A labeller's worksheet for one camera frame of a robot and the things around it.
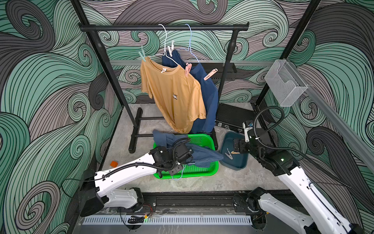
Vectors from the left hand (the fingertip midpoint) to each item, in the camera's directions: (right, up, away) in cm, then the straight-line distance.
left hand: (175, 160), depth 74 cm
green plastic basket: (+10, -10, +12) cm, 19 cm away
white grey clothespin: (+34, -2, +16) cm, 37 cm away
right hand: (+34, +11, -2) cm, 35 cm away
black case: (+41, +22, +33) cm, 57 cm away
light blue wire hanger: (+1, -14, +8) cm, 16 cm away
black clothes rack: (-29, +10, +24) cm, 39 cm away
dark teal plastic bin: (+38, -4, +10) cm, 39 cm away
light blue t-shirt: (+15, -1, +9) cm, 18 cm away
